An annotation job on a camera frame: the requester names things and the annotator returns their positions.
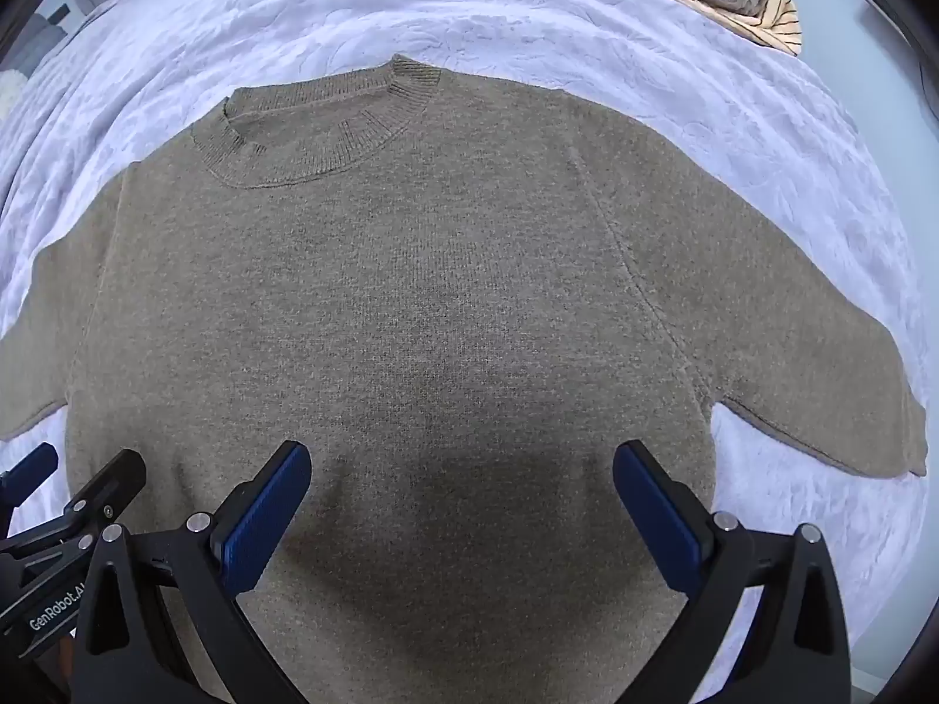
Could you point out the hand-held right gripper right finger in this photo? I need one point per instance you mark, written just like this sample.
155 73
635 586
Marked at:
656 521

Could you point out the lavender plush blanket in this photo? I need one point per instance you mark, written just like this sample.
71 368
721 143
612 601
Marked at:
587 44

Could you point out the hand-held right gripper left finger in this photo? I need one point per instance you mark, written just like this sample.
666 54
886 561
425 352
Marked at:
265 510

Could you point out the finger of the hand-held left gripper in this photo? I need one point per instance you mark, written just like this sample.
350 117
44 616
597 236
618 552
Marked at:
110 480
29 471

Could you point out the olive knit sweater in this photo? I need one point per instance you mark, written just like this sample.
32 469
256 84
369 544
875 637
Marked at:
440 352

